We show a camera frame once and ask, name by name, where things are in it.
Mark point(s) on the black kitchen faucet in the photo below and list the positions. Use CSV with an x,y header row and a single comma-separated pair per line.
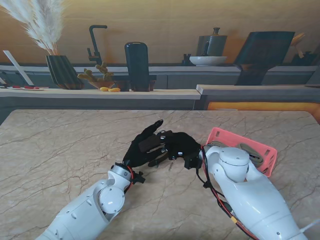
x,y
95,47

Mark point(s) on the yellow wooden utensil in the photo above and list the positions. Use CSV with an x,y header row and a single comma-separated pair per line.
x,y
297,40

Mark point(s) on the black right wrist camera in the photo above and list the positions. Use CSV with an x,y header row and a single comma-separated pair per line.
x,y
192,161

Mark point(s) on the white speckled bowl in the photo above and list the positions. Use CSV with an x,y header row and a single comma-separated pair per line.
x,y
207,60

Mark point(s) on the beige woven belt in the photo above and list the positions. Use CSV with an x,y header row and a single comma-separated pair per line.
x,y
217,144
252,155

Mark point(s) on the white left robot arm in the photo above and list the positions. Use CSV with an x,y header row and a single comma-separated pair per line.
x,y
80,215

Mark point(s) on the yellow lemon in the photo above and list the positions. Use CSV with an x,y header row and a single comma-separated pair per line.
x,y
114,90
103,88

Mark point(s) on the plate with red chillies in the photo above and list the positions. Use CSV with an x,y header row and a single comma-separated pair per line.
x,y
30,87

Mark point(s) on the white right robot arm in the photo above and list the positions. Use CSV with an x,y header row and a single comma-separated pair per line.
x,y
250,195

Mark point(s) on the white pampas grass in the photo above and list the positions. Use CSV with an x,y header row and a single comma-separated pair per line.
x,y
47,27

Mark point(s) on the tall black appliance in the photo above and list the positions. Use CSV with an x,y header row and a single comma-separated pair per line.
x,y
136,62

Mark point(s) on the dark utensil holder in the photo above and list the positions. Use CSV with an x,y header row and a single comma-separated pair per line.
x,y
307,59

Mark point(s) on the dark woven belt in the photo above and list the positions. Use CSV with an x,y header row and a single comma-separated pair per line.
x,y
150,143

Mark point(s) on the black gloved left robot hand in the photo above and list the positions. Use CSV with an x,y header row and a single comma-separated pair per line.
x,y
135,155

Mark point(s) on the small black ornament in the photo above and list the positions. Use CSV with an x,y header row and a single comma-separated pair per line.
x,y
186,61

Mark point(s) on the white slanted board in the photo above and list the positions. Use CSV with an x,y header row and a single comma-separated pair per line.
x,y
17,66

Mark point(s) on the pink plastic storage basket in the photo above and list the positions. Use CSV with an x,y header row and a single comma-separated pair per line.
x,y
235,137

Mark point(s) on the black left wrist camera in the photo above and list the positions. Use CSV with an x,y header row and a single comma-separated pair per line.
x,y
138,178

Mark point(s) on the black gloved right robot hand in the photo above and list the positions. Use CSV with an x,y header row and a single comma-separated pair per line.
x,y
185,145

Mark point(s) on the dark ribbed vase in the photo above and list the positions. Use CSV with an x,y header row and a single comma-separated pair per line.
x,y
62,72

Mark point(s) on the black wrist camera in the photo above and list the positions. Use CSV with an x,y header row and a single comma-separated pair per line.
x,y
192,161
138,178

